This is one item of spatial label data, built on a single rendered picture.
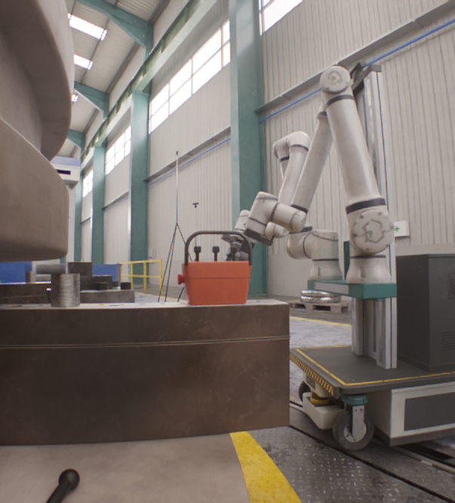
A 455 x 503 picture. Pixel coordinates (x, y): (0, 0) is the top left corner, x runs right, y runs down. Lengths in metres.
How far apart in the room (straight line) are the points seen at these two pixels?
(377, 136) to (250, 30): 11.39
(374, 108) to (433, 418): 1.42
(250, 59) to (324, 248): 10.75
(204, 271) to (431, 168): 6.92
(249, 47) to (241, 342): 11.86
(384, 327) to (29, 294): 2.50
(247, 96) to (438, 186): 6.54
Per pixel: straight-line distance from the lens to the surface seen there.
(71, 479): 0.88
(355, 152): 1.37
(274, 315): 1.02
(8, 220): 0.88
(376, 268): 1.47
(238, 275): 0.99
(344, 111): 1.43
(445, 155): 7.57
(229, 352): 1.00
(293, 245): 2.05
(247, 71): 11.96
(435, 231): 7.43
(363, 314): 1.93
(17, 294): 2.96
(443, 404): 1.72
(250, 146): 10.86
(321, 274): 1.90
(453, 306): 1.76
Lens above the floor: 0.79
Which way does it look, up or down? 3 degrees up
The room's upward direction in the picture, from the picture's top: 1 degrees counter-clockwise
